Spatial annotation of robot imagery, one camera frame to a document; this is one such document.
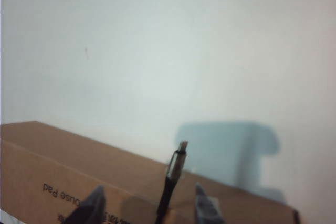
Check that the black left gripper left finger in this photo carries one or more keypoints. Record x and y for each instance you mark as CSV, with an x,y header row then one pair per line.
x,y
90,208

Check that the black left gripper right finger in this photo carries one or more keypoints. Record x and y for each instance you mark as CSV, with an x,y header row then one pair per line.
x,y
208,211

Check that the long brown cardboard box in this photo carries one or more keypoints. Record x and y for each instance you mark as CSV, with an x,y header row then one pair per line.
x,y
78,166

